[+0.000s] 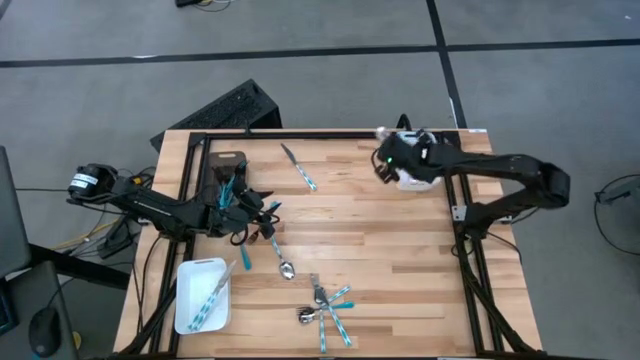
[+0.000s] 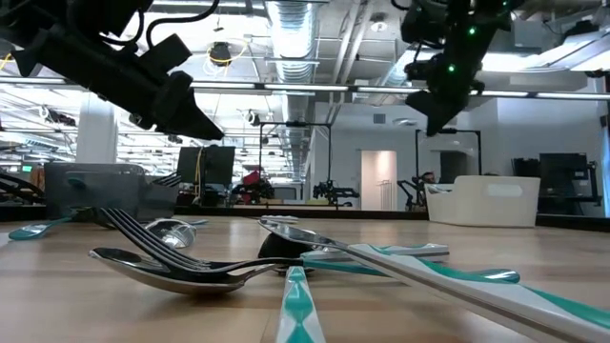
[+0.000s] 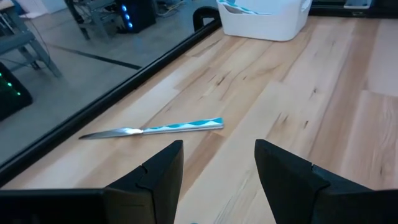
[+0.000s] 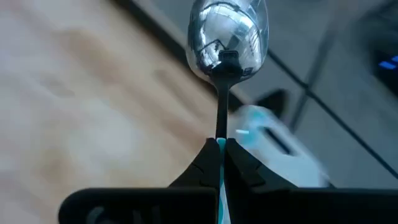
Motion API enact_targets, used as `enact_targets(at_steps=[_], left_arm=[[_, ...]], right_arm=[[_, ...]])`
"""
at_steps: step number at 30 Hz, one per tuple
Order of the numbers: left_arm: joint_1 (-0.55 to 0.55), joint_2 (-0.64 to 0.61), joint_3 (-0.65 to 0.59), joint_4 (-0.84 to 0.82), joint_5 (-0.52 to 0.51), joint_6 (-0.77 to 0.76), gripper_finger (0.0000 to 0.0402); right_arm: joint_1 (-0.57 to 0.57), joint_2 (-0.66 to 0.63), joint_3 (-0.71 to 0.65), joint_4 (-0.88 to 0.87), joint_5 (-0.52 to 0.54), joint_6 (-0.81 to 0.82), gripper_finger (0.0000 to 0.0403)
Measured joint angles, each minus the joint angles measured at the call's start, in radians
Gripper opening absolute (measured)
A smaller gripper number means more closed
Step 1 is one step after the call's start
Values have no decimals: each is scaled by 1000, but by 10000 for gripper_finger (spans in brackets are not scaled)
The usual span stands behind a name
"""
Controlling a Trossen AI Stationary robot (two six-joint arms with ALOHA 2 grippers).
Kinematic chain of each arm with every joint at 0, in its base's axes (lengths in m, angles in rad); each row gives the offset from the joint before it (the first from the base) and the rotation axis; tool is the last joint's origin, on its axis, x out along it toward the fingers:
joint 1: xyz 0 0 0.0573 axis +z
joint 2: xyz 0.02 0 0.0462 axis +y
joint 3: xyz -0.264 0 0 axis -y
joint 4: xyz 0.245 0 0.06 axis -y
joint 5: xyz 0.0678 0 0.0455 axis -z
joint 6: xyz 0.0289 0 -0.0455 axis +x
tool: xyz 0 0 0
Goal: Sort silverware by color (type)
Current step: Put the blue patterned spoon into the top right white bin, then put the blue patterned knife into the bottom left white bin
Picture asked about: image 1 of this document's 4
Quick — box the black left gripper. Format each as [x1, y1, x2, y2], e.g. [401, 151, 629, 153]
[212, 174, 279, 239]

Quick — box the white bin without handle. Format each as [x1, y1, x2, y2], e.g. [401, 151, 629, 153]
[173, 257, 232, 335]

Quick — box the black computer mouse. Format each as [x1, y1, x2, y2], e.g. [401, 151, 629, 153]
[28, 306, 64, 359]

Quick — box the dark grey monitor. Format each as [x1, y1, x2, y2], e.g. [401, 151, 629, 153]
[0, 144, 32, 279]

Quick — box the dark grey desk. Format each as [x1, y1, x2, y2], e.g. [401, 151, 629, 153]
[0, 259, 80, 360]

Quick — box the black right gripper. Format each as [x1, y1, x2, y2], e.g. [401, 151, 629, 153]
[373, 132, 441, 184]

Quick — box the black floor beam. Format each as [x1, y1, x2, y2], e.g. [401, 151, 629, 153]
[28, 242, 132, 292]

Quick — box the white bin with slot handle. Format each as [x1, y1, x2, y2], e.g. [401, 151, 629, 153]
[394, 130, 444, 193]

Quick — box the knife with patterned teal handle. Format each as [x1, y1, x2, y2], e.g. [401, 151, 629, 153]
[187, 279, 226, 333]
[308, 272, 354, 348]
[189, 262, 236, 332]
[279, 142, 319, 193]

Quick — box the black device with cables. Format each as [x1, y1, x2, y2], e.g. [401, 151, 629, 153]
[174, 0, 234, 12]

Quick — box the black power strip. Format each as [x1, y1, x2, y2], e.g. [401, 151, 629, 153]
[97, 219, 135, 260]

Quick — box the dark grey plastic bin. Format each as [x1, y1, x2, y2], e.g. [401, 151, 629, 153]
[203, 150, 250, 206]

